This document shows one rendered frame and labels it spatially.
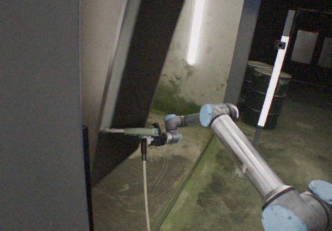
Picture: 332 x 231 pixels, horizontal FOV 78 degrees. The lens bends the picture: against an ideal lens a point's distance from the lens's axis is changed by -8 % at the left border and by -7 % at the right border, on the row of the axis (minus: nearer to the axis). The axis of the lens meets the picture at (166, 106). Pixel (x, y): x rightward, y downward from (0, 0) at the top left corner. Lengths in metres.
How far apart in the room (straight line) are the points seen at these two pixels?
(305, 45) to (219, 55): 5.07
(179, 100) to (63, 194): 2.99
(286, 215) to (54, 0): 0.83
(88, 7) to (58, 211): 0.78
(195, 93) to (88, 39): 2.35
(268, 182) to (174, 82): 2.48
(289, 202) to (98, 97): 0.84
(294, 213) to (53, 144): 0.77
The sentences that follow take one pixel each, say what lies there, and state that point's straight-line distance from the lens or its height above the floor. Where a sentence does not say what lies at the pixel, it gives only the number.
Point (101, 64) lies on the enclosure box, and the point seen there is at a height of 1.23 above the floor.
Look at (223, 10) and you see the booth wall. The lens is 2.96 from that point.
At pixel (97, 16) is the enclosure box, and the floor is 1.41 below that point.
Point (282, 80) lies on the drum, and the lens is 3.47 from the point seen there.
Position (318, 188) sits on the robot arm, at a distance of 1.02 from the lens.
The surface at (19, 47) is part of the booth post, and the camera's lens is 0.22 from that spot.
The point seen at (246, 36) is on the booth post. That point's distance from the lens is 2.90.
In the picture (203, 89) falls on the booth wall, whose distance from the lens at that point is 3.08.
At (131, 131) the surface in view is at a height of 0.69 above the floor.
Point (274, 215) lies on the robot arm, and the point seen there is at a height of 0.86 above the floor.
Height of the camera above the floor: 1.43
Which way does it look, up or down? 22 degrees down
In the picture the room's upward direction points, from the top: 7 degrees clockwise
